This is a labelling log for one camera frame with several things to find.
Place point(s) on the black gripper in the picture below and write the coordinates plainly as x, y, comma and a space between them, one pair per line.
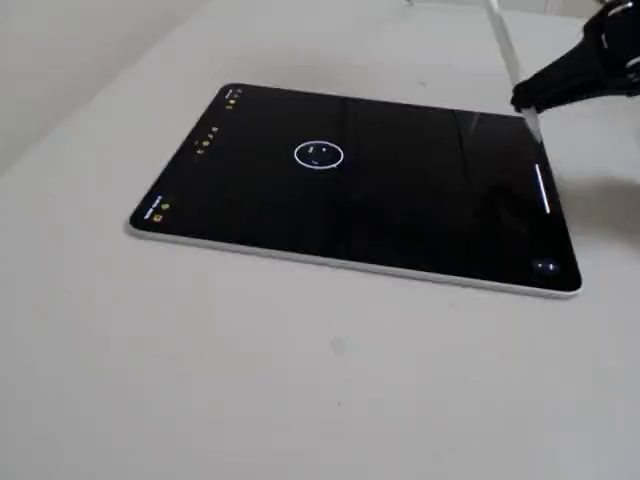
560, 82

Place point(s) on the white stylus pen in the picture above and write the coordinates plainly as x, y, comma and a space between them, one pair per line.
507, 45

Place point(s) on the black screen tablet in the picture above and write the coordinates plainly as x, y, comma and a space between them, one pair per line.
375, 210

